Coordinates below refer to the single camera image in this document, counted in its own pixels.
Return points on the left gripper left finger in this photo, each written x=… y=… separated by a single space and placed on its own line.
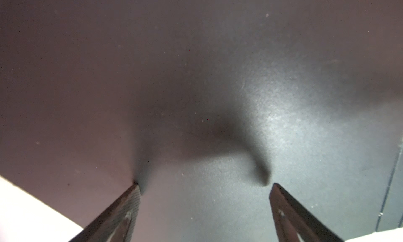
x=116 y=223

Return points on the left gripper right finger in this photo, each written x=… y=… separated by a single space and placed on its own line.
x=293 y=222

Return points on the white black file folder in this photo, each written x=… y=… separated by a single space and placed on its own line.
x=206 y=104

